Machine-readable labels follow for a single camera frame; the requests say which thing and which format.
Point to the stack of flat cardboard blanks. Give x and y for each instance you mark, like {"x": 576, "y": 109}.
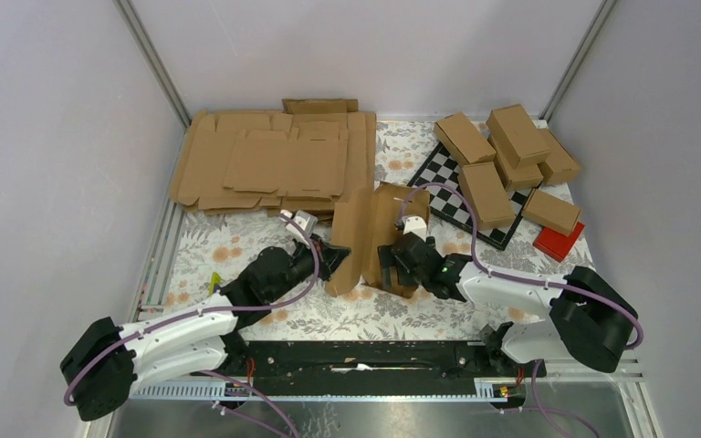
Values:
{"x": 309, "y": 155}

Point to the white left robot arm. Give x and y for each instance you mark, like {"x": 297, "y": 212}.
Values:
{"x": 110, "y": 362}

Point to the left aluminium corner post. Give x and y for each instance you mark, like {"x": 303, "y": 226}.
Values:
{"x": 143, "y": 41}

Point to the floral patterned table mat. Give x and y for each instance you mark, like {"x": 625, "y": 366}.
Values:
{"x": 226, "y": 243}

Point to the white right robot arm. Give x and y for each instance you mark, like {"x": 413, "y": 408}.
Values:
{"x": 580, "y": 315}

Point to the black and white chessboard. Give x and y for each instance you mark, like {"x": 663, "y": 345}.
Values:
{"x": 440, "y": 167}

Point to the aluminium corner post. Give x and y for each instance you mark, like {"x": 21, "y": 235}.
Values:
{"x": 143, "y": 41}
{"x": 597, "y": 24}

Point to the right aluminium corner post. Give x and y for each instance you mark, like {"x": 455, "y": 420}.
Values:
{"x": 597, "y": 24}

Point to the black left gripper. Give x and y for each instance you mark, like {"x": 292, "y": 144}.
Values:
{"x": 332, "y": 258}

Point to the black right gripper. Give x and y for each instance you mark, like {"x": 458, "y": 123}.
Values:
{"x": 387, "y": 260}

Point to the folded cardboard box on chessboard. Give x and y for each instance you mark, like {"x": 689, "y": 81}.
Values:
{"x": 481, "y": 186}

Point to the slotted metal cable duct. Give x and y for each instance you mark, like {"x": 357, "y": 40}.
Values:
{"x": 359, "y": 387}

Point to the folded cardboard box top stack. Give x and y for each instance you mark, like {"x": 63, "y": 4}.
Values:
{"x": 515, "y": 134}

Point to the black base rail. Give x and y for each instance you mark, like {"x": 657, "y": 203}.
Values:
{"x": 448, "y": 358}

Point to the folded cardboard box stack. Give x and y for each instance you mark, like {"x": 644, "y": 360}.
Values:
{"x": 515, "y": 134}
{"x": 515, "y": 179}

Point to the yellow green small object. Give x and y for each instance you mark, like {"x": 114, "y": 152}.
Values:
{"x": 214, "y": 284}

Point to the folded cardboard box lower stack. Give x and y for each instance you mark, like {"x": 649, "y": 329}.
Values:
{"x": 515, "y": 179}

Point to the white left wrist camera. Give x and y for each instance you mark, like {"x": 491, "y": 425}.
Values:
{"x": 299, "y": 224}

